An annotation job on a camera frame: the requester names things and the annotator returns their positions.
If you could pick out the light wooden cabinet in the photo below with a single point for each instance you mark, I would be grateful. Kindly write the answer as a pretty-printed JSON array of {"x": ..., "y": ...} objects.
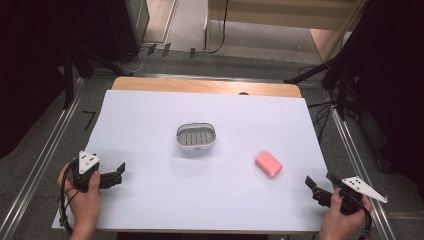
[{"x": 266, "y": 20}]

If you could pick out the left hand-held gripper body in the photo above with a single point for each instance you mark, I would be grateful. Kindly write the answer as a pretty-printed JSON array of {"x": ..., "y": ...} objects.
[{"x": 87, "y": 166}]

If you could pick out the black tape piece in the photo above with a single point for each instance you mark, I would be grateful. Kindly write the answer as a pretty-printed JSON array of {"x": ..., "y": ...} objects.
[
  {"x": 151, "y": 49},
  {"x": 166, "y": 49},
  {"x": 192, "y": 52}
]

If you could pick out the metal floor rail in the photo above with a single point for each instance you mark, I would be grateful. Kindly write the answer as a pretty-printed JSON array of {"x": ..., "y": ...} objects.
[
  {"x": 358, "y": 163},
  {"x": 43, "y": 153},
  {"x": 200, "y": 77}
]

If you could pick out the wooden table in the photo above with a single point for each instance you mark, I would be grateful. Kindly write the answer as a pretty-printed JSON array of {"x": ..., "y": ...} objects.
[{"x": 200, "y": 86}]

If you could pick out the black metal stand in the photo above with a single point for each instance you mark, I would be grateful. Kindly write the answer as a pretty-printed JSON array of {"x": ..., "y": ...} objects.
[
  {"x": 68, "y": 83},
  {"x": 310, "y": 71}
]

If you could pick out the person's left hand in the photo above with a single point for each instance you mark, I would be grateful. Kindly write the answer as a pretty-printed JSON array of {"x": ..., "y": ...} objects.
[{"x": 81, "y": 205}]

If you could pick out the black curtain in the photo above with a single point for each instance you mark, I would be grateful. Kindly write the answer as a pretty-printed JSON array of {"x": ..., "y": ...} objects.
[
  {"x": 393, "y": 66},
  {"x": 33, "y": 50}
]

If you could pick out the white table sheet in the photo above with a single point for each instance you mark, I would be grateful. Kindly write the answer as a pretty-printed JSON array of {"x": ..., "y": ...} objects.
[{"x": 206, "y": 196}]

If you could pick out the pink soap bar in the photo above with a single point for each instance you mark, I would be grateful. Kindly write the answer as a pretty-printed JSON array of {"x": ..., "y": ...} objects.
[{"x": 268, "y": 163}]

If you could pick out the grey slotted soap dish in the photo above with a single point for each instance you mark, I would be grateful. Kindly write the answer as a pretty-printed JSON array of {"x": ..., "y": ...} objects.
[{"x": 196, "y": 136}]

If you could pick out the person's right hand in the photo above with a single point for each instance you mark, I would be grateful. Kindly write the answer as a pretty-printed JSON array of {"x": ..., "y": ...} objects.
[{"x": 340, "y": 220}]

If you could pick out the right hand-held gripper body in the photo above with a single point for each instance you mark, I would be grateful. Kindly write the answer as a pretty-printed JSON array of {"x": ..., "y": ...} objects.
[{"x": 353, "y": 195}]

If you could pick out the small dark round knob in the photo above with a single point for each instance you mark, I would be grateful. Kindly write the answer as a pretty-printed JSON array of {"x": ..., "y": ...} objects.
[{"x": 243, "y": 93}]

